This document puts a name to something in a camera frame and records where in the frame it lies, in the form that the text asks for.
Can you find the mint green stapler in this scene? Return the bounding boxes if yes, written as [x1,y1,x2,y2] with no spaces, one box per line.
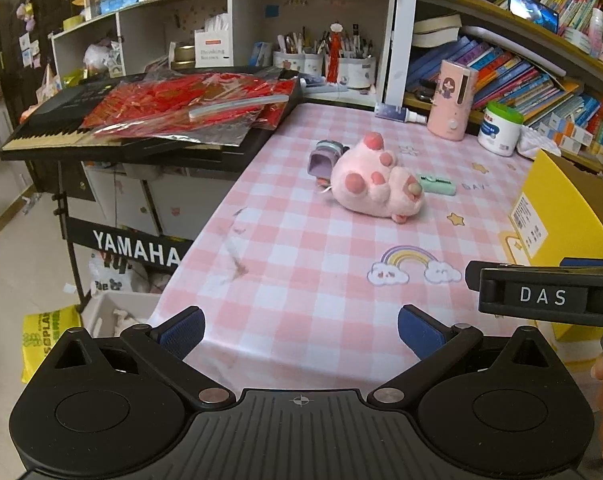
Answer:
[417,174,457,196]

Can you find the pink plush toy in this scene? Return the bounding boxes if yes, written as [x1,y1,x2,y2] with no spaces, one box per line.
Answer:
[330,132,424,224]

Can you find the yellow cardboard box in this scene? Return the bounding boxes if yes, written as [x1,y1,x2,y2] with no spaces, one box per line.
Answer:
[508,148,603,343]

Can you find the yellow plastic bag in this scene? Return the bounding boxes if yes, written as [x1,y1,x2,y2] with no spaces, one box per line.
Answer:
[21,306,82,384]

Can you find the pink checkered tablecloth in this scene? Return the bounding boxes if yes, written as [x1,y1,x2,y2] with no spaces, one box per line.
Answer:
[151,104,530,391]

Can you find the white quilted pouch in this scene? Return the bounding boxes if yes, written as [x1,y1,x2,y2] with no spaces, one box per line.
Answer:
[516,125,562,160]

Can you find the row of books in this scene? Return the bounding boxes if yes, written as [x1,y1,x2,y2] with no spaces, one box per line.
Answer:
[405,36,603,153]

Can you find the white jar green lid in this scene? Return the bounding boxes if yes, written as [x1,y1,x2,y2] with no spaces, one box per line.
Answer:
[478,101,524,157]

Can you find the pink humidifier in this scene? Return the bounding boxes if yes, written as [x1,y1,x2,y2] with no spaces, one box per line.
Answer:
[426,61,478,142]

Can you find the blue spray bottle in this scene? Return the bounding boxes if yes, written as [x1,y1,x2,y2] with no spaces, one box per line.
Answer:
[374,103,427,125]

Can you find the black Yamaha keyboard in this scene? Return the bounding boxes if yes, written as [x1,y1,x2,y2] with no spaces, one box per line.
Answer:
[0,67,302,172]

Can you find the red decorations plastic bag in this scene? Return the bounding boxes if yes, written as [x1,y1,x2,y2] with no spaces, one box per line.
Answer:
[81,67,298,146]

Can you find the white pen holder cup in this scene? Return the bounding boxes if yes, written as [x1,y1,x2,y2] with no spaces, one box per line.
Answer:
[326,56,376,90]

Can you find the white shelf unit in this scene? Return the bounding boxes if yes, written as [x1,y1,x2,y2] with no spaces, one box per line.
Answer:
[51,0,415,107]

